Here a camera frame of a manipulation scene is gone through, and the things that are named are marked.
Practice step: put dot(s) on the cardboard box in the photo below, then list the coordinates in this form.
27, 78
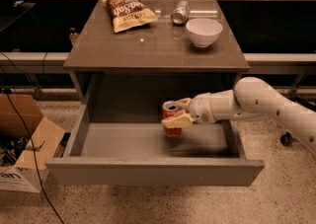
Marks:
27, 139

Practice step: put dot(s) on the silver can lying down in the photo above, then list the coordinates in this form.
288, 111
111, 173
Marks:
181, 13

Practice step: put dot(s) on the grey open top drawer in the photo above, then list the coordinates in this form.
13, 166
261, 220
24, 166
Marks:
118, 138

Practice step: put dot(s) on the white bowl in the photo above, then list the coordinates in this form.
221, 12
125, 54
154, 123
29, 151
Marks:
203, 32

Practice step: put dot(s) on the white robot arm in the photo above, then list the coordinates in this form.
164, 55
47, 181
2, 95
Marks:
251, 99

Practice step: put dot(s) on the grey cabinet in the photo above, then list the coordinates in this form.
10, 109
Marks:
154, 47

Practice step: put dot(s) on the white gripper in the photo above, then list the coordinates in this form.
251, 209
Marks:
200, 108

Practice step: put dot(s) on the small bottle behind cabinet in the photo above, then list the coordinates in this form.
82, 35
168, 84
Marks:
73, 35

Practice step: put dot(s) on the brown chip bag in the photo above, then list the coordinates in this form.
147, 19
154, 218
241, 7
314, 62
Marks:
127, 14

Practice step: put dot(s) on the red coke can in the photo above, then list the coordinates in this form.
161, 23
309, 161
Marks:
169, 108

